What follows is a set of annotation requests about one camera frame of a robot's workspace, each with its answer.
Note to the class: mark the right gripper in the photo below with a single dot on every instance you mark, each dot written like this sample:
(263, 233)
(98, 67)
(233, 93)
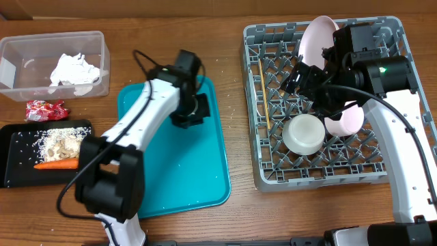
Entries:
(310, 76)

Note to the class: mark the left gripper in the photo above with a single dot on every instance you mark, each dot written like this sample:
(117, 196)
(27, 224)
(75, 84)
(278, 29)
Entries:
(203, 109)

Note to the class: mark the pink bowl with food scraps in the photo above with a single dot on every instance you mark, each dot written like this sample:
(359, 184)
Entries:
(349, 123)

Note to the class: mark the white bowl with food scraps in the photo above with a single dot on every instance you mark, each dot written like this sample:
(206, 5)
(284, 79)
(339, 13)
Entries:
(303, 134)

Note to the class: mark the teal serving tray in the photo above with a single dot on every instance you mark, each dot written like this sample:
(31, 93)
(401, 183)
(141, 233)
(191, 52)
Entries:
(186, 168)

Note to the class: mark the wooden chopstick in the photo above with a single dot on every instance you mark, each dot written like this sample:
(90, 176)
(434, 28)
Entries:
(264, 94)

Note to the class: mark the pink round plate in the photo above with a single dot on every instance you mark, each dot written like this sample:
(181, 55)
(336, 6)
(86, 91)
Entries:
(317, 36)

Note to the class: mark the white napkin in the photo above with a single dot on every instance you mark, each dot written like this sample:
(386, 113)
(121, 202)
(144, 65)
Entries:
(74, 70)

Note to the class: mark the orange carrot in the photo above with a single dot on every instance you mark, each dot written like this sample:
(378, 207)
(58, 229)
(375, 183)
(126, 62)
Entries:
(60, 164)

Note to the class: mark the red snack wrapper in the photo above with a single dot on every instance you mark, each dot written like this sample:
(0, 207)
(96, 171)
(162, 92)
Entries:
(42, 111)

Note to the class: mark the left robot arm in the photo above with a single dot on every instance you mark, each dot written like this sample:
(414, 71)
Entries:
(111, 181)

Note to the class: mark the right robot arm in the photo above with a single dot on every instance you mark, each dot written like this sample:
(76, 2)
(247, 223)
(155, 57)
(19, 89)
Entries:
(387, 90)

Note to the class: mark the grey dishwasher rack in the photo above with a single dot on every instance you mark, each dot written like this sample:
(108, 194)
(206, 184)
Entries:
(341, 160)

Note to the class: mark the spilled rice and scraps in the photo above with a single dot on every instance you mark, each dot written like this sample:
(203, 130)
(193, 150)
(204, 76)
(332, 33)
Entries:
(54, 144)

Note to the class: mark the clear plastic bin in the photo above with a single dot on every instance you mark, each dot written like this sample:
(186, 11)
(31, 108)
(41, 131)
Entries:
(28, 61)

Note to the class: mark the black plastic bin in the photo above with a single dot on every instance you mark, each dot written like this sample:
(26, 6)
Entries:
(17, 172)

